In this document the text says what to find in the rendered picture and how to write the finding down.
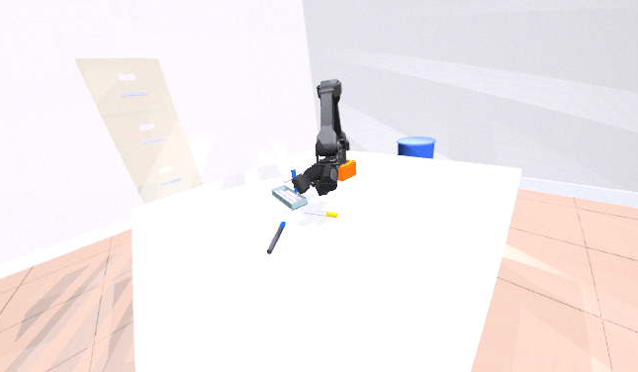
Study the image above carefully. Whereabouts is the white keyboard with letter keys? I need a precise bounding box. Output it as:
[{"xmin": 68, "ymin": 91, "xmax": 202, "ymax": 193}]
[{"xmin": 271, "ymin": 185, "xmax": 308, "ymax": 211}]

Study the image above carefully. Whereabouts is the blue stylus with grey tip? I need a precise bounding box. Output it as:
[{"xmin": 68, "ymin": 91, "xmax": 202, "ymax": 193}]
[{"xmin": 291, "ymin": 169, "xmax": 298, "ymax": 196}]

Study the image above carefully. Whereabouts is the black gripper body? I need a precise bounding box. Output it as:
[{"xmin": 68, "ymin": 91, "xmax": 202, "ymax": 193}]
[{"xmin": 291, "ymin": 163, "xmax": 321, "ymax": 194}]

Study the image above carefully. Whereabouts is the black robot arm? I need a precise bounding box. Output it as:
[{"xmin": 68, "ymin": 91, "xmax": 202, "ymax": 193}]
[{"xmin": 311, "ymin": 78, "xmax": 350, "ymax": 196}]

